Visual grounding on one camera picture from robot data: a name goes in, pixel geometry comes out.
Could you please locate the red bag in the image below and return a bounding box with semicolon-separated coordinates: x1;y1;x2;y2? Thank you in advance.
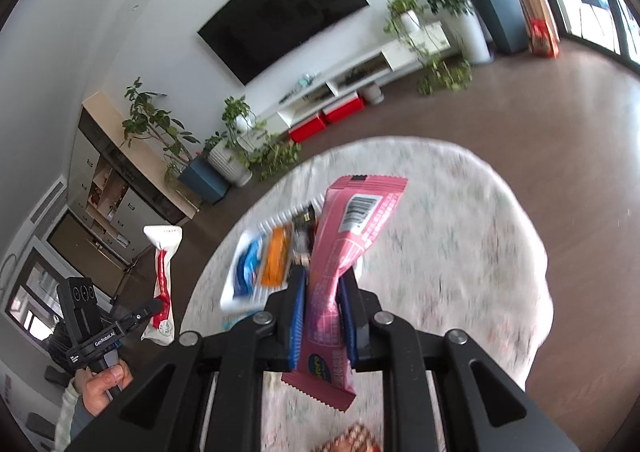
530;18;560;57

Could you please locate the blue snack packet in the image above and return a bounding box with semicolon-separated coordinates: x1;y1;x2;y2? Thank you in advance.
235;237;265;298

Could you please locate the wooden wall cabinet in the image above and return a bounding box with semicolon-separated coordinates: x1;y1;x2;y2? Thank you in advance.
67;91;203;253

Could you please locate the orange snack packet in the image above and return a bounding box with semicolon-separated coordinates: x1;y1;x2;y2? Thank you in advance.
260;226;293;288

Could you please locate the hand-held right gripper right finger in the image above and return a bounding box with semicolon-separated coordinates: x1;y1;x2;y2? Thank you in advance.
336;268;581;452

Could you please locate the plant in tall white pot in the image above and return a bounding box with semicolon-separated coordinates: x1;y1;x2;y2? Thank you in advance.
417;0;493;66

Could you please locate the black long snack packet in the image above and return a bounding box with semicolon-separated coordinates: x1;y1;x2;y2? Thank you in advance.
292;212;318;265

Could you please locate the round floral tablecloth table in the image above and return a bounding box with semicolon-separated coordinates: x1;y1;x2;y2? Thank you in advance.
177;136;555;452

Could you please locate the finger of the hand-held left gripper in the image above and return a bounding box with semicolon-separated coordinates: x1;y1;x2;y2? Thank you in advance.
120;301;165;334

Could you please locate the plant in white ribbed pot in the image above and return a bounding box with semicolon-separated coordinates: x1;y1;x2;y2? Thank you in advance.
202;132;253;188

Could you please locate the red patterned snack packet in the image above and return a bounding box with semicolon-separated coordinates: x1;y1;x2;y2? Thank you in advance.
315;423;388;452

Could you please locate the person's left forearm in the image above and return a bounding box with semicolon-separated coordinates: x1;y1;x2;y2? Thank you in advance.
60;377;96;452

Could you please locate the black framed glass window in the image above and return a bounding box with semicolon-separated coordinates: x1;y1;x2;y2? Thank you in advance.
520;0;640;73

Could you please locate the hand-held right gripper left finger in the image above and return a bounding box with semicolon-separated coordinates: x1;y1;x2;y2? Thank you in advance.
65;265;308;452

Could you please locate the white red striped snack packet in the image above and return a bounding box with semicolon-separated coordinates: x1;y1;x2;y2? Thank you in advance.
140;225;183;345

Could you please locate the red storage box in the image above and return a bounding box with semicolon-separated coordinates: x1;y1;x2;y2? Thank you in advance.
288;115;327;143
322;96;366;124

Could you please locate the person's left hand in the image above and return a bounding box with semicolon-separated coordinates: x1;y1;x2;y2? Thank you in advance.
80;363;133;417

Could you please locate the white television cabinet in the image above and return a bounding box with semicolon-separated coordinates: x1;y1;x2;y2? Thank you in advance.
276;22;453;130

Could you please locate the trailing plant in small pot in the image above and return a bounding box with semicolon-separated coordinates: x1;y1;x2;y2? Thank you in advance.
384;0;473;96
220;96;303;182

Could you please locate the black wall television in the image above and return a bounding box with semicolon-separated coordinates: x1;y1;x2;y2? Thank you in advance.
197;0;371;86

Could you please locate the pink snack packet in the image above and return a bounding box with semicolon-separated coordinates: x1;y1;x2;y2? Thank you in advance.
281;175;408;414

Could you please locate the white plastic tray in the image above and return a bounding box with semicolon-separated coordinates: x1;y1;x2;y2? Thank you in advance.
220;205;321;315

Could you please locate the tall plant in blue pot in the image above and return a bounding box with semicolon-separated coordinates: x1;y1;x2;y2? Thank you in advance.
121;77;231;205

